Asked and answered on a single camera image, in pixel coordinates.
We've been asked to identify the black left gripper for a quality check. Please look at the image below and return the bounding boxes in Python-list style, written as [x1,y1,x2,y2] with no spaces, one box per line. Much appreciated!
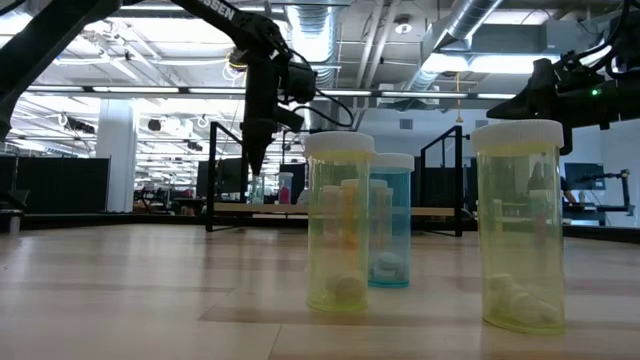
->
[243,54,288,177]

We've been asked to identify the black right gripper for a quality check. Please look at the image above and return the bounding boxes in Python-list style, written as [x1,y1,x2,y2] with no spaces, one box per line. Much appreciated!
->
[486,47,614,156]

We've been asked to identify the teal medicine bottle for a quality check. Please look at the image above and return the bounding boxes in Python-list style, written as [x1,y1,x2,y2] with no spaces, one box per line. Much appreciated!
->
[249,174,265,205]

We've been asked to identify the pink medicine bottle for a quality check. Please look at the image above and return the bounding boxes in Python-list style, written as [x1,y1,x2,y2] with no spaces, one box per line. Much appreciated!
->
[277,171,295,205]

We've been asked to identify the wooden shelf black metal frame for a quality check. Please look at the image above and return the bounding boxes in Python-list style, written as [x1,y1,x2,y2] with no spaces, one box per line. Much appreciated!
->
[205,121,465,238]

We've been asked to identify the yellow medicine bottle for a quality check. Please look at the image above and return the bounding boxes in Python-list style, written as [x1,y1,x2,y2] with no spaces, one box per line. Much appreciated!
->
[303,130,376,312]
[470,118,567,335]

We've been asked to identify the blue bottle with white pills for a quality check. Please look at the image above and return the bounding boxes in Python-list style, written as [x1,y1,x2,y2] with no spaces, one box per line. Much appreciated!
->
[368,152,416,289]

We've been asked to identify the dark monitor on arm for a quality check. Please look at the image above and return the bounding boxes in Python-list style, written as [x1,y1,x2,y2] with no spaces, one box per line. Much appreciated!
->
[564,162,607,192]

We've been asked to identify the black desk monitors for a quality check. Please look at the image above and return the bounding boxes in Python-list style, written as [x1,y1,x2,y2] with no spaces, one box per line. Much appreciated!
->
[196,157,250,199]

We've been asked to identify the person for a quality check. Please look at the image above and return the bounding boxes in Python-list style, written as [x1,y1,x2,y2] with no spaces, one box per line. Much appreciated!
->
[527,162,577,206]

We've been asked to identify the long ceiling light strip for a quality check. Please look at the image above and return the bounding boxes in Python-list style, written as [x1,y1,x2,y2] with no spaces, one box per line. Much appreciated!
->
[24,84,517,101]

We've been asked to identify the white column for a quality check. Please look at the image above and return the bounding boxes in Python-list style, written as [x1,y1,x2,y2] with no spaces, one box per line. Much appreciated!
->
[95,98,138,214]

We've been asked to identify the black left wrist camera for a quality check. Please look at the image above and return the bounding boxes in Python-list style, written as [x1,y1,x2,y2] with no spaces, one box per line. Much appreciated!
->
[277,104,307,134]

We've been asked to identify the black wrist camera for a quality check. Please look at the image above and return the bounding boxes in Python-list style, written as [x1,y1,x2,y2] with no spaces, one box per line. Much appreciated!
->
[277,104,307,134]
[558,48,590,76]

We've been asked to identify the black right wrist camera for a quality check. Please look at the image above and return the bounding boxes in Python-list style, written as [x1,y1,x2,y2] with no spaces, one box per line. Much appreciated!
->
[558,48,590,76]

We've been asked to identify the black ceiling camera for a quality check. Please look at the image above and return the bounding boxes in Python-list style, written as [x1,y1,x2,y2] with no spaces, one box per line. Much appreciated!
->
[228,45,250,71]

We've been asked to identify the yellow hanging cord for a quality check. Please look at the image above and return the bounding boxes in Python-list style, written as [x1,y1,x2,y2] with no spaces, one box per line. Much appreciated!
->
[453,71,464,125]

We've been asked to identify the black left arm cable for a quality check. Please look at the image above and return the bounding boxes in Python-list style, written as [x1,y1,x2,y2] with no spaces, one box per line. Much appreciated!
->
[287,47,355,129]

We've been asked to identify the silver round air duct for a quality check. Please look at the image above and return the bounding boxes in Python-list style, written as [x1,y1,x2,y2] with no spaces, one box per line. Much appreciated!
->
[285,0,346,132]
[399,0,506,94]

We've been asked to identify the black metal table frame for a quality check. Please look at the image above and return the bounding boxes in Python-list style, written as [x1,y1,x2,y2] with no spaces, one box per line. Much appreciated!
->
[0,209,640,246]

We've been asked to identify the black partition wall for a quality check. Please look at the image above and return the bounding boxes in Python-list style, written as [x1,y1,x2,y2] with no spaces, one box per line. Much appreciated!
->
[0,155,110,215]

